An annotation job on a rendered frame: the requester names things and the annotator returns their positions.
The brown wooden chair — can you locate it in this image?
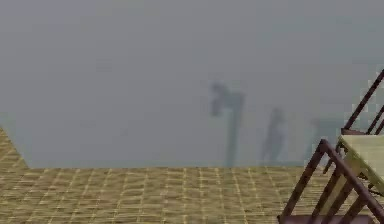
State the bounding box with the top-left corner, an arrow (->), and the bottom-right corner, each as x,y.
322,69 -> 384,175
277,138 -> 384,224

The pale yellow dining table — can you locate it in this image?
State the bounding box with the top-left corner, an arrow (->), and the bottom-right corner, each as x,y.
319,134 -> 384,208

